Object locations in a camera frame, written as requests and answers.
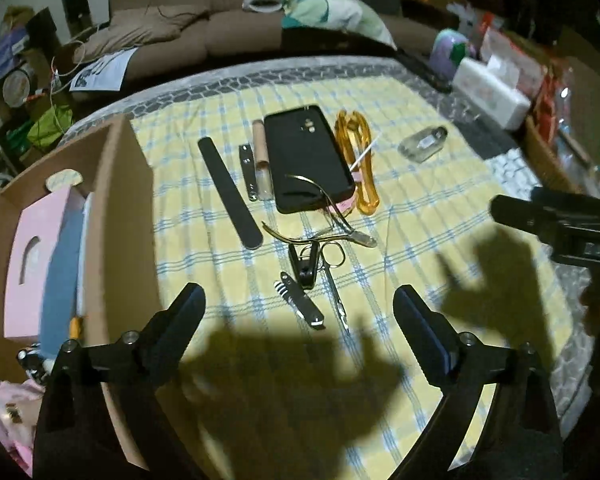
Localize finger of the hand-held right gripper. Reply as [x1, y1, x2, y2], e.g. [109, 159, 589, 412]
[489, 194, 556, 235]

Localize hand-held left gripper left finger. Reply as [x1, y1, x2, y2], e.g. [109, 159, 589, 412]
[32, 282, 207, 480]

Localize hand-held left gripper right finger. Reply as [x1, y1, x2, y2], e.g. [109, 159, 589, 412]
[392, 284, 563, 480]

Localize brown cardboard box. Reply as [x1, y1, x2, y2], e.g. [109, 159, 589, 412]
[0, 115, 163, 471]

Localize black pocket knife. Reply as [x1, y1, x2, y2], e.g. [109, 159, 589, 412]
[274, 271, 327, 331]

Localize blue nail buffer block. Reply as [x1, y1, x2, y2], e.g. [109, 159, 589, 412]
[40, 192, 96, 346]

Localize wicker basket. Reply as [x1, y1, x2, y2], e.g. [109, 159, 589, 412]
[525, 115, 596, 196]

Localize small metal scissors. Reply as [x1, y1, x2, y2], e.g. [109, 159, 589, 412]
[307, 240, 351, 333]

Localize clear glass bottle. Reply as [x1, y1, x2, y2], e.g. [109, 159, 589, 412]
[399, 126, 450, 162]

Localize gold cuticle nipper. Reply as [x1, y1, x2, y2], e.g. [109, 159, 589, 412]
[261, 172, 378, 248]

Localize black clip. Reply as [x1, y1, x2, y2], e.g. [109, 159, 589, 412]
[286, 242, 321, 290]

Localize black nail file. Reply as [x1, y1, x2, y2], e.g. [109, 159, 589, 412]
[197, 136, 263, 251]

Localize white tissue box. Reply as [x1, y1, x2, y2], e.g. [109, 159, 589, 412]
[452, 57, 531, 131]

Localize silver nail clipper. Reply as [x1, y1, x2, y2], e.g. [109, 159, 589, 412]
[237, 142, 260, 202]

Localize pink paper scrap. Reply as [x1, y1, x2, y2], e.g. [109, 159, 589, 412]
[322, 172, 366, 213]

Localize white cotton swab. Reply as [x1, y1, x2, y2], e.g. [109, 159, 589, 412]
[349, 135, 381, 171]

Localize beige lip gloss tube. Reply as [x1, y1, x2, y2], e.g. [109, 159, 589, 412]
[251, 119, 273, 200]

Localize purple round container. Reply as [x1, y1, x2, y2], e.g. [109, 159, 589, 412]
[430, 29, 476, 73]

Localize pink windowed box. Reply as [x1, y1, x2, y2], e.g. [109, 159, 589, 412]
[4, 189, 86, 341]

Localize patterned nail file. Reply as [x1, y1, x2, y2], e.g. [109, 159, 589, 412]
[46, 169, 86, 192]

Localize black phone case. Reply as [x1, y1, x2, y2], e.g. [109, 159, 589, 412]
[264, 105, 356, 215]

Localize pink pouch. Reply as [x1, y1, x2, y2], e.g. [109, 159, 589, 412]
[0, 375, 46, 478]

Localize green bag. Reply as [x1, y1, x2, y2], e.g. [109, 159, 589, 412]
[27, 105, 76, 148]

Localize printed paper sheet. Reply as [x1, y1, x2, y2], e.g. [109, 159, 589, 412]
[69, 49, 138, 93]

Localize floral pillow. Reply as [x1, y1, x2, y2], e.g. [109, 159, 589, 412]
[279, 0, 398, 51]

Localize round white disc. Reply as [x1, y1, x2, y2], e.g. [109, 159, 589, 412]
[2, 67, 33, 108]

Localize brown cushion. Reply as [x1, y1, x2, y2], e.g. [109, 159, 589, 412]
[72, 4, 211, 63]

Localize brown sofa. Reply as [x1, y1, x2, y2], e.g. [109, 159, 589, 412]
[72, 0, 446, 78]

